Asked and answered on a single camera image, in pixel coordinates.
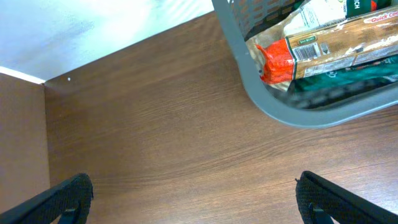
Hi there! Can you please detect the beige paper bag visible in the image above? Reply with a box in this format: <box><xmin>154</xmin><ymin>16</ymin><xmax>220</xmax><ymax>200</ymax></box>
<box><xmin>246</xmin><ymin>0</ymin><xmax>347</xmax><ymax>91</ymax></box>

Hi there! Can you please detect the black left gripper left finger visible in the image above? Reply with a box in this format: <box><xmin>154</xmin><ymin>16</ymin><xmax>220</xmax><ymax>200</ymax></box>
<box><xmin>1</xmin><ymin>173</ymin><xmax>93</xmax><ymax>224</ymax></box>

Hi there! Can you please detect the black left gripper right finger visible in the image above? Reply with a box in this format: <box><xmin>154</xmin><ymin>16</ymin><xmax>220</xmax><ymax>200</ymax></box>
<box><xmin>295</xmin><ymin>170</ymin><xmax>397</xmax><ymax>223</ymax></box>

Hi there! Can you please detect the orange biscuit package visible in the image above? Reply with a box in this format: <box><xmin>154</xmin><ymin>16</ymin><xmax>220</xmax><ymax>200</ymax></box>
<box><xmin>257</xmin><ymin>6</ymin><xmax>397</xmax><ymax>84</ymax></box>

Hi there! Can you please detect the green coffee mix bag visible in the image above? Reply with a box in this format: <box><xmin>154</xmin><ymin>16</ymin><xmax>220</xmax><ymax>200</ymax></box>
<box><xmin>288</xmin><ymin>1</ymin><xmax>397</xmax><ymax>93</ymax></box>

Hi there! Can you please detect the grey plastic basket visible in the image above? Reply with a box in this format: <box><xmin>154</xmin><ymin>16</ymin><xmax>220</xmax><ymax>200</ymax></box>
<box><xmin>212</xmin><ymin>0</ymin><xmax>397</xmax><ymax>128</ymax></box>

